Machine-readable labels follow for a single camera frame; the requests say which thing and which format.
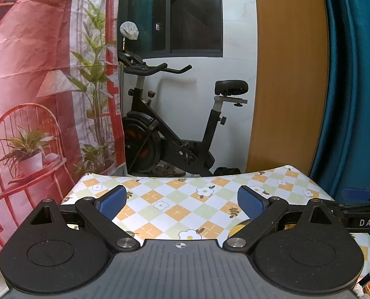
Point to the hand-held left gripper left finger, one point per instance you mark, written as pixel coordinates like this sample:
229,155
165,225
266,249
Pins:
113,201

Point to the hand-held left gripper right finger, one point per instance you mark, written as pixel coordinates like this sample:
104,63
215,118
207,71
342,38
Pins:
250,201

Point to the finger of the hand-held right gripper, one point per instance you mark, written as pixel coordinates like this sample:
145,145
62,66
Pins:
356,193
365,218

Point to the yellow lemon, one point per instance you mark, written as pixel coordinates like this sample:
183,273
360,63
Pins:
236,230

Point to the black shoe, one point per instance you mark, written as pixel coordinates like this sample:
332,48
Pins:
227,170

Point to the brown sandal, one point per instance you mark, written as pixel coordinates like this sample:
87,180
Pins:
164,171

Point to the black exercise bike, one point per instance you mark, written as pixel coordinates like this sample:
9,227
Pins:
141,137

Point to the teal curtain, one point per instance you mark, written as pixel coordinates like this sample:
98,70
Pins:
356,84

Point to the wooden board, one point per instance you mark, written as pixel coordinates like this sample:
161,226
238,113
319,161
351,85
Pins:
287,68

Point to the white cloth bundle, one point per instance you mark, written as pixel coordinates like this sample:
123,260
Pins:
129,30

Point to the dark window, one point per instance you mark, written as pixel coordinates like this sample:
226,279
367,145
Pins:
191,12

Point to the printed red wall backdrop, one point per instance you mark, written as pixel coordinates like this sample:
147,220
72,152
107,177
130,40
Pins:
32,53

